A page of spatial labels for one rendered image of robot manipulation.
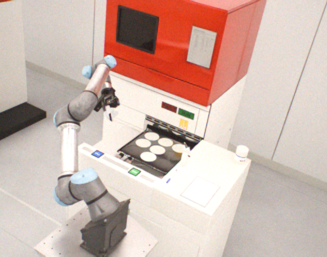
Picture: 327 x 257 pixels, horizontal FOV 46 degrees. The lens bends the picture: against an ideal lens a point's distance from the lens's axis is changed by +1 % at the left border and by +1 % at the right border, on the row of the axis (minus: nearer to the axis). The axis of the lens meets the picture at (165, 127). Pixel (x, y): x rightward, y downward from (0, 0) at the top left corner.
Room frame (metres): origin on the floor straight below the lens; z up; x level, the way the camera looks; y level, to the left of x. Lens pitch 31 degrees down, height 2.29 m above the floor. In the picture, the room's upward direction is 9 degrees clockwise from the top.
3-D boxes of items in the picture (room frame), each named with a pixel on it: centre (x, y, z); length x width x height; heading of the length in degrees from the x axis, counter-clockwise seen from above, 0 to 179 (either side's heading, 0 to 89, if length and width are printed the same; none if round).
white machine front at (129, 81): (2.34, 0.11, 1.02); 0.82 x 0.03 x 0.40; 65
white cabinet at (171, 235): (1.93, 0.00, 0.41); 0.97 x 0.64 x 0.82; 65
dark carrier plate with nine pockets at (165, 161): (2.06, 0.03, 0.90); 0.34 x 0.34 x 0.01; 65
